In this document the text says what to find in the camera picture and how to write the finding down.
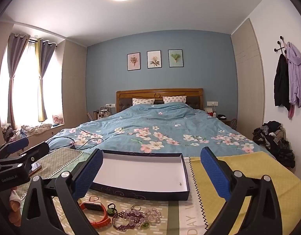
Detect dark blue box tray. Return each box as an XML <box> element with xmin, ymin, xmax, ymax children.
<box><xmin>88</xmin><ymin>149</ymin><xmax>191</xmax><ymax>201</ymax></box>

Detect purple jacket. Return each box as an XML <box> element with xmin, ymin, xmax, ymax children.
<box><xmin>285</xmin><ymin>42</ymin><xmax>301</xmax><ymax>109</ymax></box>

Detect person's left hand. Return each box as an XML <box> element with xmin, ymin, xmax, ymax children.
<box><xmin>8</xmin><ymin>188</ymin><xmax>23</xmax><ymax>223</ymax></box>

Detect pile of dark clothes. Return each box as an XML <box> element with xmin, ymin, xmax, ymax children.
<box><xmin>252</xmin><ymin>121</ymin><xmax>296</xmax><ymax>169</ymax></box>

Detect clear bead bracelet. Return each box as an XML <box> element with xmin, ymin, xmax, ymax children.
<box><xmin>127</xmin><ymin>207</ymin><xmax>162</xmax><ymax>228</ymax></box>

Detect framed pink flower picture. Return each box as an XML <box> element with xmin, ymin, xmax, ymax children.
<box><xmin>127</xmin><ymin>52</ymin><xmax>141</xmax><ymax>71</ymax></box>

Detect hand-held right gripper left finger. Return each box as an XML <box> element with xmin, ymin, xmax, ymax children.
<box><xmin>20</xmin><ymin>149</ymin><xmax>103</xmax><ymax>235</ymax></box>

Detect cluttered bedside table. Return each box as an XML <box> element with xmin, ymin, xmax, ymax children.
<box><xmin>87</xmin><ymin>106</ymin><xmax>116</xmax><ymax>121</ymax></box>

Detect purple bead bracelet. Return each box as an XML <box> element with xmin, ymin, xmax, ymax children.
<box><xmin>112</xmin><ymin>211</ymin><xmax>141</xmax><ymax>231</ymax></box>

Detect framed green plant picture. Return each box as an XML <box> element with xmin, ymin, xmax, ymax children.
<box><xmin>168</xmin><ymin>49</ymin><xmax>184</xmax><ymax>68</ymax></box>

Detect clothes on window sill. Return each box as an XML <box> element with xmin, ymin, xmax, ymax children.
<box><xmin>20</xmin><ymin>124</ymin><xmax>53</xmax><ymax>135</ymax></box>

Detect smartphone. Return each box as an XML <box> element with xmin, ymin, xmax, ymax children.
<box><xmin>29</xmin><ymin>162</ymin><xmax>42</xmax><ymax>177</ymax></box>

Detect spotted white pillow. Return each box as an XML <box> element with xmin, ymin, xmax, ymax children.
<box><xmin>163</xmin><ymin>96</ymin><xmax>187</xmax><ymax>104</ymax></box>
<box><xmin>132</xmin><ymin>98</ymin><xmax>155</xmax><ymax>106</ymax></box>

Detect framed white flower picture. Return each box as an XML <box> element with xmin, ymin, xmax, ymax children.
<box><xmin>147</xmin><ymin>50</ymin><xmax>162</xmax><ymax>69</ymax></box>

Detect black curtain rod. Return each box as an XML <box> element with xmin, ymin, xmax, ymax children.
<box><xmin>29</xmin><ymin>39</ymin><xmax>58</xmax><ymax>47</ymax></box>

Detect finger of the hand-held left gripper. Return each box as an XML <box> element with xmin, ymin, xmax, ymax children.
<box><xmin>0</xmin><ymin>141</ymin><xmax>50</xmax><ymax>169</ymax></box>
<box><xmin>0</xmin><ymin>137</ymin><xmax>29</xmax><ymax>161</ymax></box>

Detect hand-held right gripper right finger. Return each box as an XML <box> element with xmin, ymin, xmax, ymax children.
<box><xmin>200</xmin><ymin>147</ymin><xmax>283</xmax><ymax>235</ymax></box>

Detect wooden bed headboard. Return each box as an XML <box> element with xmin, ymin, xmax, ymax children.
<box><xmin>116</xmin><ymin>88</ymin><xmax>204</xmax><ymax>113</ymax></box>

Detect green patterned blanket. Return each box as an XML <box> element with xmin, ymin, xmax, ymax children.
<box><xmin>15</xmin><ymin>148</ymin><xmax>205</xmax><ymax>235</ymax></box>

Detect beige window side cabinet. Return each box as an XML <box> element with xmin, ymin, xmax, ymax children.
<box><xmin>57</xmin><ymin>39</ymin><xmax>88</xmax><ymax>128</ymax></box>

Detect black jacket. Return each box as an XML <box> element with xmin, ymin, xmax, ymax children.
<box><xmin>274</xmin><ymin>53</ymin><xmax>291</xmax><ymax>112</ymax></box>

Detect orange smartwatch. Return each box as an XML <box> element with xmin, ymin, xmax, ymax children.
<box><xmin>79</xmin><ymin>199</ymin><xmax>108</xmax><ymax>226</ymax></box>

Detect black charger cable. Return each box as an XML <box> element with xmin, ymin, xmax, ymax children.
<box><xmin>46</xmin><ymin>136</ymin><xmax>104</xmax><ymax>151</ymax></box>

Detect yellow blanket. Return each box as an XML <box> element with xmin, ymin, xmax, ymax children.
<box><xmin>190</xmin><ymin>151</ymin><xmax>301</xmax><ymax>235</ymax></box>

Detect grey and yellow curtain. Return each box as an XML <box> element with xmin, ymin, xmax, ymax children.
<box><xmin>35</xmin><ymin>38</ymin><xmax>57</xmax><ymax>122</ymax></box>
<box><xmin>7</xmin><ymin>33</ymin><xmax>31</xmax><ymax>126</ymax></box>

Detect black wall coat hooks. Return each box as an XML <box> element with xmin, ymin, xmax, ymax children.
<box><xmin>273</xmin><ymin>36</ymin><xmax>288</xmax><ymax>53</ymax></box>

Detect blue floral duvet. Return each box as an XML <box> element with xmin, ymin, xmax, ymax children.
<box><xmin>46</xmin><ymin>102</ymin><xmax>276</xmax><ymax>159</ymax></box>

